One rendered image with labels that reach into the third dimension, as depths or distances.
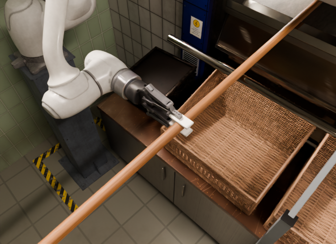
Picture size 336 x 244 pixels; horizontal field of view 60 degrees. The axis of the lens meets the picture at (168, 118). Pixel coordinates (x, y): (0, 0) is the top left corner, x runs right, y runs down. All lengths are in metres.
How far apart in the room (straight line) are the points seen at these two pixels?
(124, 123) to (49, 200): 0.83
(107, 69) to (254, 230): 0.93
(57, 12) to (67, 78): 0.18
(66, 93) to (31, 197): 1.41
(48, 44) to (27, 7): 0.42
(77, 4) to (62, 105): 0.54
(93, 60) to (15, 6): 0.43
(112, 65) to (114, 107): 0.78
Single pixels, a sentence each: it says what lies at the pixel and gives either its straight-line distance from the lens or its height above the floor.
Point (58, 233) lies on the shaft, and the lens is 0.74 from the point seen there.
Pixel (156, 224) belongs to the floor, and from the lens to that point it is 1.97.
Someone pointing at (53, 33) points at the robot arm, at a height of 1.39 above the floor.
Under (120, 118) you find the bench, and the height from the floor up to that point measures 0.58.
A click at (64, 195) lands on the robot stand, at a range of 2.16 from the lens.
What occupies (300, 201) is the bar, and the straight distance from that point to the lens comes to 1.05.
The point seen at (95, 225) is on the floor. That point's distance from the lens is 2.03.
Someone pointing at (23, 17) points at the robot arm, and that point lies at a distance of 1.29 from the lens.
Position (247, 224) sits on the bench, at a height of 0.58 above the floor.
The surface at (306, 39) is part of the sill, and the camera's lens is 1.32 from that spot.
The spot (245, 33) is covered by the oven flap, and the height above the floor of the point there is 1.05.
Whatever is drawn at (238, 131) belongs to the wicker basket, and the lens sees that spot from 1.62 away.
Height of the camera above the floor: 1.89
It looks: 53 degrees down
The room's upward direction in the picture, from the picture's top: straight up
